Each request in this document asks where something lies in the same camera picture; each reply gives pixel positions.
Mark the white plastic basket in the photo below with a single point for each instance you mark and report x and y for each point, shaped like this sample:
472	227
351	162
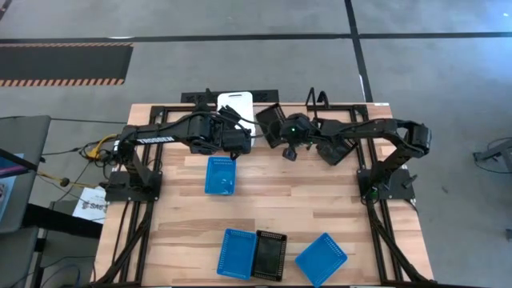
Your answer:
244	104

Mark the black metal rig frame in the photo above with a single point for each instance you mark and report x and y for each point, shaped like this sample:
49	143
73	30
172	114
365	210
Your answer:
361	110

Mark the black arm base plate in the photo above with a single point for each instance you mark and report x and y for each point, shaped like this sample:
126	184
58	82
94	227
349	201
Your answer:
120	192
400	190

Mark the black plastic basket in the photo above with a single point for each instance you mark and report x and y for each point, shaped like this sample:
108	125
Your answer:
268	114
334	154
270	255

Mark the black perforated metal panel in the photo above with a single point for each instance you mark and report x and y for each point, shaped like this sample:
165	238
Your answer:
268	96

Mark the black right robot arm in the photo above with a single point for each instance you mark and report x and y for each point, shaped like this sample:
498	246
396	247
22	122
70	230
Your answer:
368	128

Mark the blue screen panel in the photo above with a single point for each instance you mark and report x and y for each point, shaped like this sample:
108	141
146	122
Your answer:
6	200

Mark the printed white paper sheet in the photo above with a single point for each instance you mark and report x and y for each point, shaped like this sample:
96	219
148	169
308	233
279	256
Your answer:
90	208

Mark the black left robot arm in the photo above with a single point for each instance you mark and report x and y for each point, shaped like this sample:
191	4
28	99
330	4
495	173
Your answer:
160	134

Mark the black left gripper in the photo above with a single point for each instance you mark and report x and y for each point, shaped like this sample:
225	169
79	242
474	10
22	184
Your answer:
237	142

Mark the black mat with striped edge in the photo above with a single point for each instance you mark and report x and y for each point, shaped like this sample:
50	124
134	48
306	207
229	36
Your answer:
64	64

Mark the grey chair base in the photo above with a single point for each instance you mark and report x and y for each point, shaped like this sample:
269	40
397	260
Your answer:
498	154

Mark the blue plastic basket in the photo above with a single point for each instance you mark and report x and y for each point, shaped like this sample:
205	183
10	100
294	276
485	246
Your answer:
321	260
237	254
220	176

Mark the black beam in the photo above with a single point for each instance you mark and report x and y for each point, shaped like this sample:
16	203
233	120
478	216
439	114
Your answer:
60	222

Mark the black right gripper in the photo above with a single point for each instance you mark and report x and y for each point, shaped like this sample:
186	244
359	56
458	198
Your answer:
298	134

